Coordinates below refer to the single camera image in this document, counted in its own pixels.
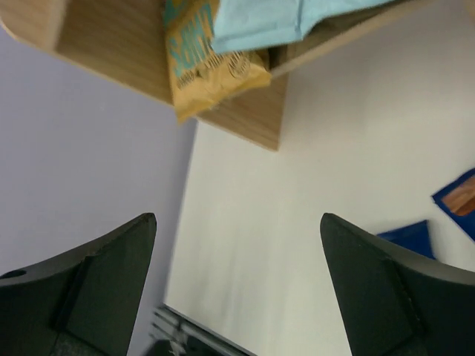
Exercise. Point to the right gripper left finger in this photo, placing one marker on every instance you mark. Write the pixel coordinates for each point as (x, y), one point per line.
(83, 301)

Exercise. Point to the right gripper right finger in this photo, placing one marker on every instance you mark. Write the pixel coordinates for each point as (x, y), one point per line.
(394, 301)

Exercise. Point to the large yellow kettle chips bag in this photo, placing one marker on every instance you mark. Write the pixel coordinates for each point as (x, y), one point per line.
(200, 78)

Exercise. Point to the light blue cassava chips bag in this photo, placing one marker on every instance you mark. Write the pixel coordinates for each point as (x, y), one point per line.
(251, 25)

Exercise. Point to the middle blue Burts chips bag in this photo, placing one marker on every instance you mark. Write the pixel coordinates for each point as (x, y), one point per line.
(415, 237)

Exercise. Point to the blue burts chips bag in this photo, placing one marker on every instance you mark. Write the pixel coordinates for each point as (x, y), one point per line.
(415, 237)
(457, 200)

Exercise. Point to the right blue Burts chips bag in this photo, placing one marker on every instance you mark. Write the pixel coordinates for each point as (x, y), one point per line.
(457, 200)

